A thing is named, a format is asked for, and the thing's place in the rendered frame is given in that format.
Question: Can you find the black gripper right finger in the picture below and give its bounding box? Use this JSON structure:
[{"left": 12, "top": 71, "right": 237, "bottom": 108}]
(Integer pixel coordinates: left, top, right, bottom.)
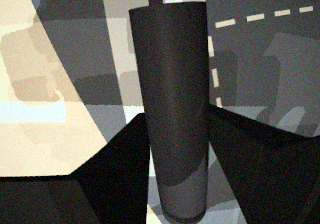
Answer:
[{"left": 209, "top": 104, "right": 320, "bottom": 224}]

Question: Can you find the cream dashed outline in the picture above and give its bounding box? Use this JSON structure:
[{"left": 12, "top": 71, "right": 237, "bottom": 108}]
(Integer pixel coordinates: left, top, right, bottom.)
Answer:
[{"left": 208, "top": 7, "right": 313, "bottom": 108}]

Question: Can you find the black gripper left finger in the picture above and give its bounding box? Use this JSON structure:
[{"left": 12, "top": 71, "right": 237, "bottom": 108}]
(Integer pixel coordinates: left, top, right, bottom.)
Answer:
[{"left": 0, "top": 112, "right": 151, "bottom": 224}]

